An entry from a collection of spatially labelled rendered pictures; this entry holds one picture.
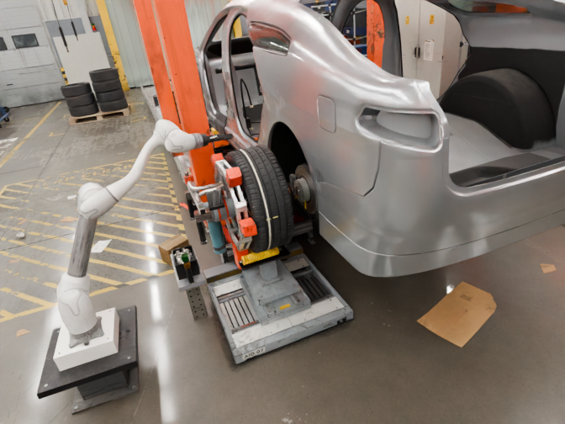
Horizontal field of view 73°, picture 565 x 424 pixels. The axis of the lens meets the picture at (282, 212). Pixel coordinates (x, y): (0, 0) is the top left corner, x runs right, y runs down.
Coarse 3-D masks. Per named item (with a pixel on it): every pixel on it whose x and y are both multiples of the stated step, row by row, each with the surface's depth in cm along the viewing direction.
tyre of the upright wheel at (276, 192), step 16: (240, 160) 219; (256, 160) 219; (272, 160) 221; (272, 176) 215; (256, 192) 210; (272, 192) 214; (288, 192) 216; (256, 208) 210; (272, 208) 213; (288, 208) 217; (256, 224) 213; (272, 224) 218; (288, 224) 222; (256, 240) 222; (272, 240) 226; (288, 240) 233
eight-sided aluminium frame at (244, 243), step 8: (224, 160) 235; (216, 168) 238; (224, 168) 240; (216, 176) 246; (224, 176) 216; (232, 192) 213; (240, 192) 214; (232, 200) 215; (240, 200) 216; (240, 208) 212; (240, 216) 214; (232, 232) 256; (240, 232) 218; (240, 240) 222; (248, 240) 222; (240, 248) 235
